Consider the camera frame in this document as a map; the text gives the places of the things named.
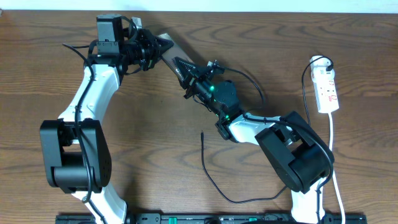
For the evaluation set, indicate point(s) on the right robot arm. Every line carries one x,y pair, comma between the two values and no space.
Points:
302,161

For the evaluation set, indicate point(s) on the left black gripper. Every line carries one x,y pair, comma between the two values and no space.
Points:
155,48

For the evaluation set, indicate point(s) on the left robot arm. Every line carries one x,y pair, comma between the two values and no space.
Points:
76,155

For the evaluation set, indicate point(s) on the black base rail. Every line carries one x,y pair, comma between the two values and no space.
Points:
155,218

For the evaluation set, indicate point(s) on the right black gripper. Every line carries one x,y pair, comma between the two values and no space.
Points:
191,73

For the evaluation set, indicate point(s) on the white power strip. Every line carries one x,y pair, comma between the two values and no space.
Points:
322,75

